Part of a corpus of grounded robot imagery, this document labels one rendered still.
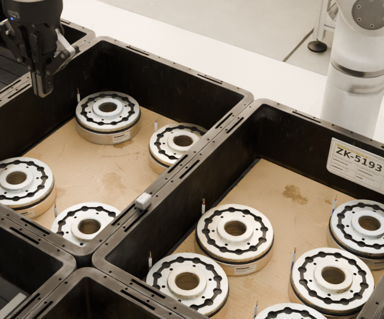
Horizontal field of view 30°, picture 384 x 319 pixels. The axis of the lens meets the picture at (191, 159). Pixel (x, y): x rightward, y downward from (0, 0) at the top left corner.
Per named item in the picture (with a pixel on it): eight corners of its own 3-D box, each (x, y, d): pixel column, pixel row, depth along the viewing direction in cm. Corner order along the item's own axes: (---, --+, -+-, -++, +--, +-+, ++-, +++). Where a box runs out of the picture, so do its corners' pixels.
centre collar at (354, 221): (362, 207, 99) (362, 204, 99) (393, 225, 97) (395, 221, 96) (343, 226, 96) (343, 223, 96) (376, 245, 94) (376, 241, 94)
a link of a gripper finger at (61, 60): (61, 50, 90) (40, 67, 95) (70, 62, 91) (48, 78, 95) (76, 41, 92) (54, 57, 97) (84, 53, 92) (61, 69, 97)
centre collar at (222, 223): (231, 212, 98) (231, 209, 97) (260, 230, 95) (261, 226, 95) (208, 231, 95) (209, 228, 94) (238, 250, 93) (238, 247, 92)
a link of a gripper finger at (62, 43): (47, 27, 90) (38, 35, 92) (68, 59, 91) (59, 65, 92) (60, 19, 91) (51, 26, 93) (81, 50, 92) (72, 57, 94)
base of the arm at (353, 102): (321, 128, 128) (335, 43, 117) (372, 140, 126) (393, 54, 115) (309, 158, 121) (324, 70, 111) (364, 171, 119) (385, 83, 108)
